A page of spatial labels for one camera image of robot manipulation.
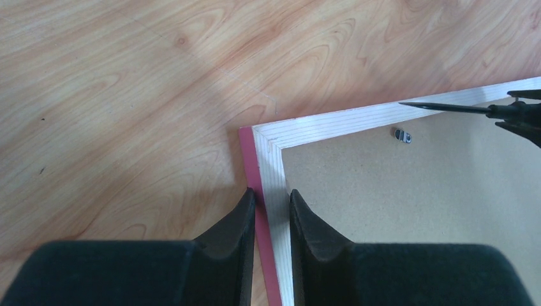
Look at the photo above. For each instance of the pink handled screwdriver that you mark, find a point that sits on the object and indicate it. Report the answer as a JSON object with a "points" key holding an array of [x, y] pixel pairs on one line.
{"points": [[516, 112]]}

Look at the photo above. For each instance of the pink picture frame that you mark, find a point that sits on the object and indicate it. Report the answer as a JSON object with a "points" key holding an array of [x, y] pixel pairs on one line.
{"points": [[263, 145]]}

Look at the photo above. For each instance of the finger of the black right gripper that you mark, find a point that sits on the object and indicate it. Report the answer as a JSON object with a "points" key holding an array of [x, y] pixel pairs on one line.
{"points": [[530, 133], [526, 94]]}

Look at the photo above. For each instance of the brown frame backing board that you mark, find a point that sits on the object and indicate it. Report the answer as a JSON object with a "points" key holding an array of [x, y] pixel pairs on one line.
{"points": [[444, 178]]}

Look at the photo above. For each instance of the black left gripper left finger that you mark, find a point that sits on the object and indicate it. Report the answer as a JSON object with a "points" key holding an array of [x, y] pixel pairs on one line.
{"points": [[215, 268]]}

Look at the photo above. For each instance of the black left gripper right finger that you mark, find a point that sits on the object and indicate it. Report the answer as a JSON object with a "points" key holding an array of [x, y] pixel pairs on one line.
{"points": [[329, 269]]}

